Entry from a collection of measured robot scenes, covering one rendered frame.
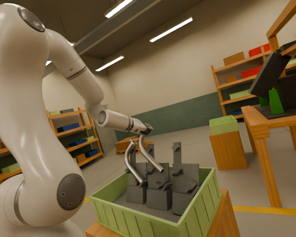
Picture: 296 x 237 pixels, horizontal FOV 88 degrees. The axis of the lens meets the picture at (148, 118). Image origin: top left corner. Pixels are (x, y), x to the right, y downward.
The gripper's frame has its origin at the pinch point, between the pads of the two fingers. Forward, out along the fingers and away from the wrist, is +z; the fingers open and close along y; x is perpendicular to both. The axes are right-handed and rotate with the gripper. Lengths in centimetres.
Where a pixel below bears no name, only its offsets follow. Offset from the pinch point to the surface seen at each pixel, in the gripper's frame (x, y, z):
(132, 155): 24.2, 4.6, 9.4
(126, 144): 206, 283, 320
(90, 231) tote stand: 62, -16, -11
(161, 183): 17.8, -25.4, 6.1
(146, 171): 18.8, -15.6, 2.6
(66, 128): 254, 398, 154
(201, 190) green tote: 1.7, -43.1, 0.4
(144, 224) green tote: 23.7, -38.0, -14.7
